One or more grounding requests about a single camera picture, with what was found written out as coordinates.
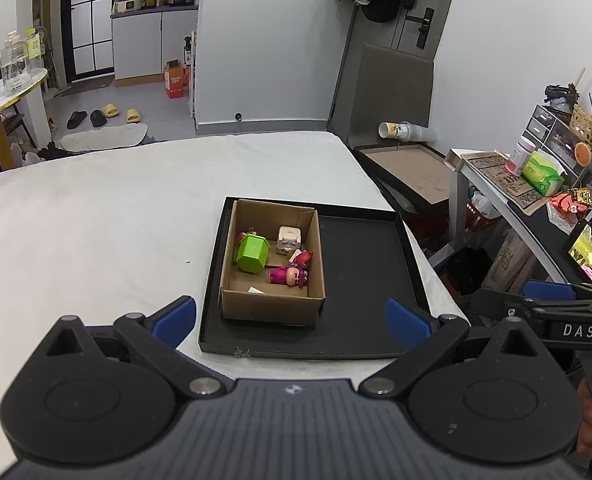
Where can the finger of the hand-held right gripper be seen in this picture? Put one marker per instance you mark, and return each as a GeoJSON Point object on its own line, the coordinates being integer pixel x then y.
{"type": "Point", "coordinates": [546, 289]}
{"type": "Point", "coordinates": [501, 300]}

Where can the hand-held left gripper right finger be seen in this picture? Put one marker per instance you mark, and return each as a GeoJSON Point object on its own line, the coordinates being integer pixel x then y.
{"type": "Point", "coordinates": [406, 317]}

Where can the yellow slipper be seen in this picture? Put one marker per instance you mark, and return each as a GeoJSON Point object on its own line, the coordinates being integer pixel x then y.
{"type": "Point", "coordinates": [133, 116]}
{"type": "Point", "coordinates": [110, 111]}

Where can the grey door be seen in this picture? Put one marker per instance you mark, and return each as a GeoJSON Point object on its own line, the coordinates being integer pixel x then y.
{"type": "Point", "coordinates": [441, 10]}

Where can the jar with yellow label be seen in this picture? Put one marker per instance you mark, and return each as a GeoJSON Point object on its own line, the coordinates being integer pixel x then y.
{"type": "Point", "coordinates": [34, 45]}

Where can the grey padded panel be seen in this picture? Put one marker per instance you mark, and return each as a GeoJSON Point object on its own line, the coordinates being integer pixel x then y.
{"type": "Point", "coordinates": [386, 95]}

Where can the black slipper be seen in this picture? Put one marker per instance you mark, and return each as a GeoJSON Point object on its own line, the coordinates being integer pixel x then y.
{"type": "Point", "coordinates": [98, 119]}
{"type": "Point", "coordinates": [76, 120]}

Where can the black cap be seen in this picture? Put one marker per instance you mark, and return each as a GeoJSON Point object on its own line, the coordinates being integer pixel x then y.
{"type": "Point", "coordinates": [378, 10]}

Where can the white countertop appliance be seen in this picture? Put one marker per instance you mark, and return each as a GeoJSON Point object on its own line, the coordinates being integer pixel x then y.
{"type": "Point", "coordinates": [128, 6]}

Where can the small multicoloured figurine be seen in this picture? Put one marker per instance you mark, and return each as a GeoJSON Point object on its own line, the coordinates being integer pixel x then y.
{"type": "Point", "coordinates": [303, 259]}

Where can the cardboard box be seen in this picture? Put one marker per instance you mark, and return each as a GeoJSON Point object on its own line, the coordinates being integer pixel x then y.
{"type": "Point", "coordinates": [271, 307]}

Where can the black bag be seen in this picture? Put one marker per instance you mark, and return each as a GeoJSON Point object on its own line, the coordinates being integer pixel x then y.
{"type": "Point", "coordinates": [468, 272]}

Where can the green hexagonal block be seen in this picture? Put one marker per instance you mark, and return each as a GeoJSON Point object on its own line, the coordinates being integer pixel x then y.
{"type": "Point", "coordinates": [252, 255]}

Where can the grey drawer organizer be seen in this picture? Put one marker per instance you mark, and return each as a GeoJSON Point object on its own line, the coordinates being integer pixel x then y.
{"type": "Point", "coordinates": [546, 127]}

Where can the red snack packet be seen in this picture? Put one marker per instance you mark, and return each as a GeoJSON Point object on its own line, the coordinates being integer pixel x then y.
{"type": "Point", "coordinates": [563, 204]}

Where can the red-hat orange figurine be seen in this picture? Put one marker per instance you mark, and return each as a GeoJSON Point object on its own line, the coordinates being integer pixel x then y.
{"type": "Point", "coordinates": [243, 236]}

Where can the orange carton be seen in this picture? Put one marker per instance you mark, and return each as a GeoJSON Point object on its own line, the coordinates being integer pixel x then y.
{"type": "Point", "coordinates": [174, 82]}

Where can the clear water bottles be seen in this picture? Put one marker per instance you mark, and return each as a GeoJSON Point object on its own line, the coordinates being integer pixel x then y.
{"type": "Point", "coordinates": [14, 67]}

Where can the pink-lid white bottle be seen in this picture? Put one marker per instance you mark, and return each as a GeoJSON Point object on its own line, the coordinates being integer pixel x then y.
{"type": "Point", "coordinates": [518, 157]}

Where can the black framed board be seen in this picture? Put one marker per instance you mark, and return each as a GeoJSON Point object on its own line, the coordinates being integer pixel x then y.
{"type": "Point", "coordinates": [406, 170]}

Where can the grey desk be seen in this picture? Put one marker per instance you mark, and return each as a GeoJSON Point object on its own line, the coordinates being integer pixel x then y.
{"type": "Point", "coordinates": [531, 230]}

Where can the black-framed glass door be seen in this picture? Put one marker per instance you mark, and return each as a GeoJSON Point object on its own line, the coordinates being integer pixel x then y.
{"type": "Point", "coordinates": [83, 25]}

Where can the white spray bottle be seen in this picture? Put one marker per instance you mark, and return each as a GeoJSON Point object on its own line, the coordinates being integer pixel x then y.
{"type": "Point", "coordinates": [188, 52]}

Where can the white kitchen counter cabinet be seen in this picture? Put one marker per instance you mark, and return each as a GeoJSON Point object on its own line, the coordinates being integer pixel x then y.
{"type": "Point", "coordinates": [138, 45]}

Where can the yellow black snack packet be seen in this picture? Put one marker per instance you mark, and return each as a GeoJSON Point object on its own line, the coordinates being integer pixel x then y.
{"type": "Point", "coordinates": [583, 195]}

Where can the red basket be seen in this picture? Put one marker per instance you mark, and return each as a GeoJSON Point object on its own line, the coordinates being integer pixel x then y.
{"type": "Point", "coordinates": [476, 215]}

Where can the beige cube figurine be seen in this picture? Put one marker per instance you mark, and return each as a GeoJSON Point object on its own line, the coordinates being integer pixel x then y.
{"type": "Point", "coordinates": [288, 235]}

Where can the black desk ornament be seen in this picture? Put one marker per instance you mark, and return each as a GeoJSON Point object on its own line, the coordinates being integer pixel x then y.
{"type": "Point", "coordinates": [561, 94]}

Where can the round white table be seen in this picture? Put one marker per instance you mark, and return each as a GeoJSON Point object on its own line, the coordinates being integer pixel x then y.
{"type": "Point", "coordinates": [5, 97]}

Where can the white floor mat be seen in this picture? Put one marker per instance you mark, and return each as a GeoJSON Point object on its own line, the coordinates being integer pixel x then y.
{"type": "Point", "coordinates": [103, 137]}

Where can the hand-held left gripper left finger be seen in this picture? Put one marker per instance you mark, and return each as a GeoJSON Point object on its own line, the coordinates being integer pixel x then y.
{"type": "Point", "coordinates": [175, 317]}

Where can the magenta hooded figurine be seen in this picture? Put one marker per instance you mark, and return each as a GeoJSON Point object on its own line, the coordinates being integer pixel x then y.
{"type": "Point", "coordinates": [282, 275]}

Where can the green wipes pack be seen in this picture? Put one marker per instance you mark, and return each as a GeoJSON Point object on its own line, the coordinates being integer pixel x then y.
{"type": "Point", "coordinates": [541, 172]}

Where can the stack of paper cups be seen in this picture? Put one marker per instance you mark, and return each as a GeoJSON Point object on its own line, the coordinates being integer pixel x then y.
{"type": "Point", "coordinates": [393, 131]}

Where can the woven basket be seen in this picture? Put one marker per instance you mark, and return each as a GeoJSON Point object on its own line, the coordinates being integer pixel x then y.
{"type": "Point", "coordinates": [588, 127]}

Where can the orange ball toy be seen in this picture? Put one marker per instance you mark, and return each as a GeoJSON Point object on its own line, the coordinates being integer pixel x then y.
{"type": "Point", "coordinates": [584, 153]}

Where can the brown paper bag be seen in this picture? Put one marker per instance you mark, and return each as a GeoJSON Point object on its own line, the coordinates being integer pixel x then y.
{"type": "Point", "coordinates": [513, 265]}

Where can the black door lock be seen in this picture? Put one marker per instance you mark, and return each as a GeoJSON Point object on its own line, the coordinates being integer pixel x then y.
{"type": "Point", "coordinates": [425, 30]}

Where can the patterned desk mat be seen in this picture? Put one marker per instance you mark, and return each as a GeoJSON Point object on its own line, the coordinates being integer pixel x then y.
{"type": "Point", "coordinates": [506, 185]}

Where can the brown doormat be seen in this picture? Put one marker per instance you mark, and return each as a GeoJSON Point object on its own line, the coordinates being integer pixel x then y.
{"type": "Point", "coordinates": [88, 85]}

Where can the black tray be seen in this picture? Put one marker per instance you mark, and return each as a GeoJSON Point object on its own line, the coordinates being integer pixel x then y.
{"type": "Point", "coordinates": [366, 285]}

